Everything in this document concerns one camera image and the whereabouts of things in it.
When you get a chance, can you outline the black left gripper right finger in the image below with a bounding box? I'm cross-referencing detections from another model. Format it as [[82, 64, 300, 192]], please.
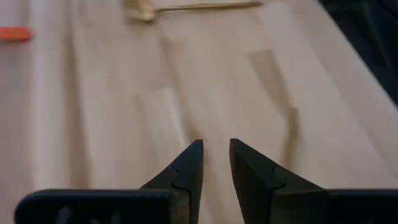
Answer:
[[229, 138, 398, 224]]

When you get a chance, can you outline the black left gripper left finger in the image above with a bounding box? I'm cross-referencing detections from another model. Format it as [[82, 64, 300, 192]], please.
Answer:
[[14, 139, 205, 224]]

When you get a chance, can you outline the gold spoon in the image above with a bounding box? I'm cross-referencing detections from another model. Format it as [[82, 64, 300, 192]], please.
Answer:
[[124, 0, 264, 22]]

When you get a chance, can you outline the orange-handled silver spoon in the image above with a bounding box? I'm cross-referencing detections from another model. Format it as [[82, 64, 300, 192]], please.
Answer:
[[0, 26, 34, 42]]

